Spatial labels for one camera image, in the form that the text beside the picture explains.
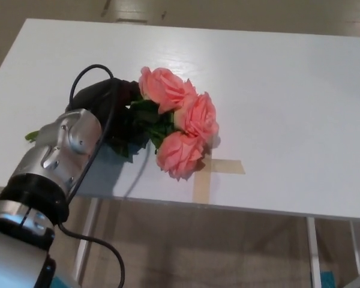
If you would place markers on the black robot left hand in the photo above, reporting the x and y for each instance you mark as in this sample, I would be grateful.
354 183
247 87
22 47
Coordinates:
99 96

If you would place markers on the pink artificial rose bouquet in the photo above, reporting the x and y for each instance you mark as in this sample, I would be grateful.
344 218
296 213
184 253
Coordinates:
195 120

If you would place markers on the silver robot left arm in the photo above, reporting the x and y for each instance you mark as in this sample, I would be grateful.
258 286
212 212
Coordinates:
57 150

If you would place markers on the white metal table leg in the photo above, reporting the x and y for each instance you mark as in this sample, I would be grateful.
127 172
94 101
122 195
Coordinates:
88 216
314 255
356 249

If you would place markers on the beige masking tape strip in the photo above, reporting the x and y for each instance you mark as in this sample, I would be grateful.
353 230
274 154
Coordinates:
202 189
228 167

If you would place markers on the teal floor marker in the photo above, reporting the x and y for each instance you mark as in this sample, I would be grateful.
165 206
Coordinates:
64 283
327 280

